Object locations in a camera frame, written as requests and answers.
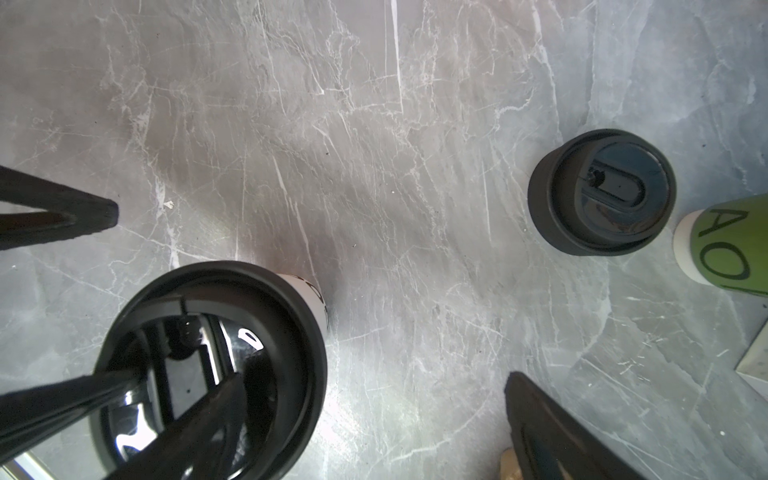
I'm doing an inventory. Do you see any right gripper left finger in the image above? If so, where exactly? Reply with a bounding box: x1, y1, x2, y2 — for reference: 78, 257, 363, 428
1, 369, 247, 479

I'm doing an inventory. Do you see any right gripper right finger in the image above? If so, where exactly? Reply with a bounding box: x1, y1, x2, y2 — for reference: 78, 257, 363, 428
505, 372, 643, 480

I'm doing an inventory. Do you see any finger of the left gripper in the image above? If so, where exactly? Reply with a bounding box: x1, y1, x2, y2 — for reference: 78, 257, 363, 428
1, 167, 119, 250

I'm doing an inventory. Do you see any pulp cup carrier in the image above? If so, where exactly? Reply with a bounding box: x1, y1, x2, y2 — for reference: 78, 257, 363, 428
499, 448, 523, 480

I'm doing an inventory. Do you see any white paper coffee cup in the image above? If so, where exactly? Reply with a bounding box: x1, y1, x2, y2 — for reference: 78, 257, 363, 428
280, 274, 328, 340

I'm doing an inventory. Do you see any black cup lid stack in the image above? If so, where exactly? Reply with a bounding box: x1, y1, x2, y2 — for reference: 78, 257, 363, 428
527, 129, 677, 256

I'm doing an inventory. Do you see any stack of paper cups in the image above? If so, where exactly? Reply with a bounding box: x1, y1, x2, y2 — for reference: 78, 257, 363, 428
673, 194, 767, 297

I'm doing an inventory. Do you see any cartoon paper gift bag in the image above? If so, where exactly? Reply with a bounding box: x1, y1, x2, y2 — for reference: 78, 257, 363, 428
735, 323, 768, 400

